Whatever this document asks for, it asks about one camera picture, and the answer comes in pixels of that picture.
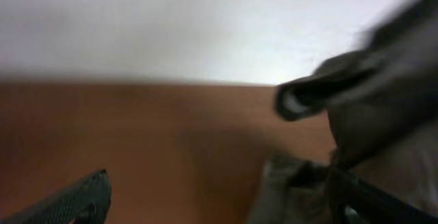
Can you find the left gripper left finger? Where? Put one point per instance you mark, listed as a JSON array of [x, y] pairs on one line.
[[86, 201]]

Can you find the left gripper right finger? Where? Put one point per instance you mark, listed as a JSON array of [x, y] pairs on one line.
[[353, 200]]

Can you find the grey shorts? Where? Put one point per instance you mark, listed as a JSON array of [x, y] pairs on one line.
[[381, 103]]

